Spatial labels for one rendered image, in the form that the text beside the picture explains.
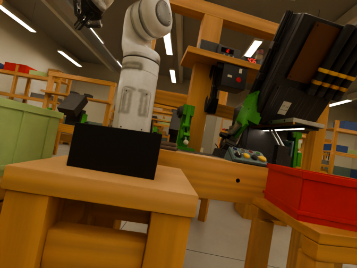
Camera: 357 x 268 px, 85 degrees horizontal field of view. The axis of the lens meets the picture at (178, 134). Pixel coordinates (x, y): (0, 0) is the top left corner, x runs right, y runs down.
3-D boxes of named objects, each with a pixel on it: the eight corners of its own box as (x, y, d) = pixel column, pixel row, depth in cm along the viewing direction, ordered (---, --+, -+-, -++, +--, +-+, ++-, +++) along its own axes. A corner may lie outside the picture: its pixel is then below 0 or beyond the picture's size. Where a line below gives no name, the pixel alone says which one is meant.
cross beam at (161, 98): (305, 134, 158) (307, 123, 159) (145, 100, 137) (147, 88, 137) (300, 134, 163) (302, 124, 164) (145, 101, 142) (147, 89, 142)
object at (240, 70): (245, 90, 128) (248, 68, 129) (220, 84, 126) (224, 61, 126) (236, 94, 141) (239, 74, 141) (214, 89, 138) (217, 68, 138)
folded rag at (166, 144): (177, 151, 80) (179, 143, 80) (176, 151, 72) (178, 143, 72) (154, 146, 81) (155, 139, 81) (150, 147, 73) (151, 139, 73)
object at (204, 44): (221, 54, 130) (222, 44, 130) (199, 49, 127) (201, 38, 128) (217, 58, 137) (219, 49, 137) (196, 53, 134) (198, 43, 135)
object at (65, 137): (70, 145, 835) (73, 135, 837) (51, 142, 834) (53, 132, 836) (83, 145, 955) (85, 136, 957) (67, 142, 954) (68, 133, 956)
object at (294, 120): (324, 131, 87) (324, 124, 87) (292, 124, 84) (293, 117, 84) (269, 133, 125) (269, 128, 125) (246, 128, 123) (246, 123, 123)
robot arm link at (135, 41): (124, -2, 50) (113, 64, 49) (149, -17, 44) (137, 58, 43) (150, 19, 57) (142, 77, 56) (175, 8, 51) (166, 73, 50)
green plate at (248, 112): (255, 133, 100) (271, 97, 102) (241, 126, 99) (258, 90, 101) (244, 134, 111) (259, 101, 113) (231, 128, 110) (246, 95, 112)
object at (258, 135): (283, 167, 121) (291, 114, 123) (238, 159, 116) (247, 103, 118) (265, 163, 139) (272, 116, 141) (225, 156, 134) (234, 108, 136)
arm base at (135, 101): (151, 133, 45) (161, 61, 46) (109, 127, 43) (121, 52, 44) (148, 133, 54) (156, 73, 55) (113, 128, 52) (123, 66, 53)
